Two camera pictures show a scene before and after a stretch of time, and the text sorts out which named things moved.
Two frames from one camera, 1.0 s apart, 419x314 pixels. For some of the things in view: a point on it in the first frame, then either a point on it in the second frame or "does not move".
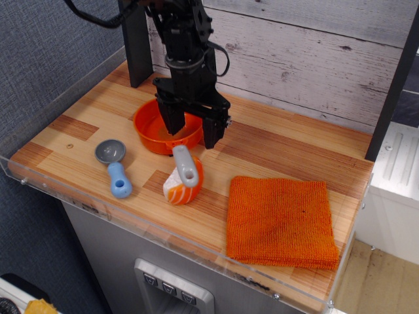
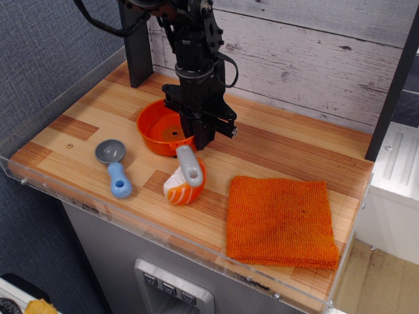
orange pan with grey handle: [154, 134] does not move
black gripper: [192, 80] to [200, 100]
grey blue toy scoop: [112, 152] does not move
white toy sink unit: [389, 218] does not move
